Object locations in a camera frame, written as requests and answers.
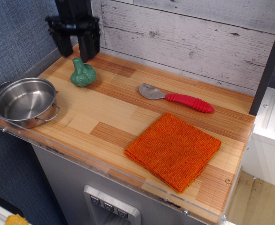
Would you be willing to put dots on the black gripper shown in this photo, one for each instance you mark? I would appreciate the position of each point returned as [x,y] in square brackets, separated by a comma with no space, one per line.
[62,29]

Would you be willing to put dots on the yellow object at corner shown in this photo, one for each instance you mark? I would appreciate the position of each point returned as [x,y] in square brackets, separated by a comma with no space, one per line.
[16,220]

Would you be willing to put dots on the grey toy fridge cabinet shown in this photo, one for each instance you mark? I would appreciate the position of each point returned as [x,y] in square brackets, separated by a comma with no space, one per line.
[67,180]

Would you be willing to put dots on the white toy sink unit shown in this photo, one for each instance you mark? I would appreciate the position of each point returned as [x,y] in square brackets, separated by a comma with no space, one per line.
[259,156]

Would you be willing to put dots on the orange knitted rag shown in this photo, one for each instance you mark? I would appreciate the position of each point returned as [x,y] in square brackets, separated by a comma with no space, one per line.
[173,150]

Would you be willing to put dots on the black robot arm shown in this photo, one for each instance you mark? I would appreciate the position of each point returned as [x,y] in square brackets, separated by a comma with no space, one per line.
[75,19]

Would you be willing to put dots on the silver dispenser button panel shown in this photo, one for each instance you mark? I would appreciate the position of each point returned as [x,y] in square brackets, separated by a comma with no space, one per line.
[105,209]

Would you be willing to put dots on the green toy broccoli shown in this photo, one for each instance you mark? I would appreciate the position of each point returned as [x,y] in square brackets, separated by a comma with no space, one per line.
[83,75]

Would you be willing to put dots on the steel pot with handles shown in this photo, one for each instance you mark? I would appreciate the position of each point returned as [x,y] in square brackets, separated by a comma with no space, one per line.
[28,102]

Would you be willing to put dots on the red handled metal spoon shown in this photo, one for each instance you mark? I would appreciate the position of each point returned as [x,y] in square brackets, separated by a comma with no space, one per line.
[152,93]

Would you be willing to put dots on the clear acrylic guard rail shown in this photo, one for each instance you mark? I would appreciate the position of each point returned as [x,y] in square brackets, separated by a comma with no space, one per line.
[98,122]

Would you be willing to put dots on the right dark grey post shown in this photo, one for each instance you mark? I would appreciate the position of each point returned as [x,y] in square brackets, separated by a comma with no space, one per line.
[262,87]

